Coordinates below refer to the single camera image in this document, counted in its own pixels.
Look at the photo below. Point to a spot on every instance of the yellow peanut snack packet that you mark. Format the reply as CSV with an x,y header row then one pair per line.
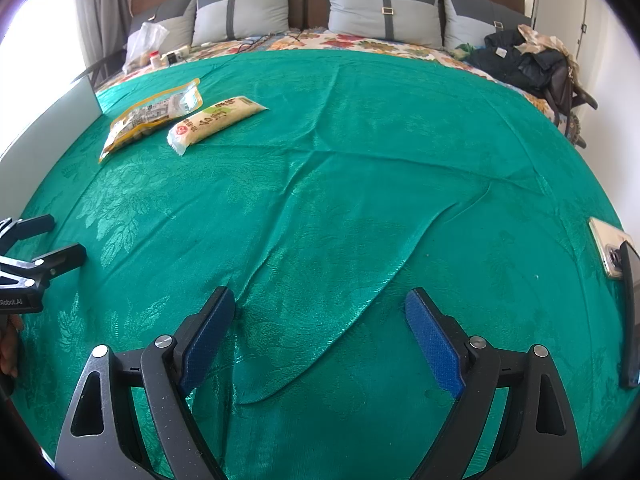
x,y
146,116

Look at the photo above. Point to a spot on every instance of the long white snack packet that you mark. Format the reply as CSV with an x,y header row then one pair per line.
x,y
209,121

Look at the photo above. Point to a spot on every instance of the beige cloth on bag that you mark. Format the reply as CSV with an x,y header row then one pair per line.
x,y
536,42

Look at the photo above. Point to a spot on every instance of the white phone on table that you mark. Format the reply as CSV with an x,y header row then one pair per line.
x,y
608,239

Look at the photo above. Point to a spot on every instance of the black bag on sofa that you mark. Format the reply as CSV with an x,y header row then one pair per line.
x,y
544,74

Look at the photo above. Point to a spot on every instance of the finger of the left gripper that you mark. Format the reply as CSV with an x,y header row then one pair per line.
x,y
37,273
12,231

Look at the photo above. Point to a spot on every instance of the white cardboard box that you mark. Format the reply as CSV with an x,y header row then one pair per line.
x,y
28,159

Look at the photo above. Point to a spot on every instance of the far left grey cushion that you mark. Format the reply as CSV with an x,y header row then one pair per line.
x,y
177,16

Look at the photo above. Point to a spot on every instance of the far right grey cushion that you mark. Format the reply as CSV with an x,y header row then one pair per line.
x,y
470,21

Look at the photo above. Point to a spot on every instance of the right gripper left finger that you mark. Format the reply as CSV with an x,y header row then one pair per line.
x,y
101,436

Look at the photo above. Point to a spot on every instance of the white power strip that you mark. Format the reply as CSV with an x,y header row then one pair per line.
x,y
183,51

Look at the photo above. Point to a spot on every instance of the grey cushion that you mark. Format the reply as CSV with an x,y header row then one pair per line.
x,y
177,16
470,21
224,20
410,21

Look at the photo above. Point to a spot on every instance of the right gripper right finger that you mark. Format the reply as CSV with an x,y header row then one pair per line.
x,y
537,437

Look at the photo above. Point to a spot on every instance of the white red-capped bottle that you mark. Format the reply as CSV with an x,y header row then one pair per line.
x,y
156,60

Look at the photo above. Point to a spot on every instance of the black smartphone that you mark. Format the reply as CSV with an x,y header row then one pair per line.
x,y
629,260

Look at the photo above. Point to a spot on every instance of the dark wooden armchair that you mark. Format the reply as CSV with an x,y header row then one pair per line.
x,y
103,69

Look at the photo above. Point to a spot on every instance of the clear plastic bag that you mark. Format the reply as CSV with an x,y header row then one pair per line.
x,y
142,44

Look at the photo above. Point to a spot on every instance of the grey curtain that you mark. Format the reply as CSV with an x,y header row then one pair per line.
x,y
103,26

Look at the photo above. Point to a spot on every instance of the person's left hand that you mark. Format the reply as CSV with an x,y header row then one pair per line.
x,y
9,345

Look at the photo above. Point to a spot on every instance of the green tablecloth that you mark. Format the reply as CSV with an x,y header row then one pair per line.
x,y
367,176

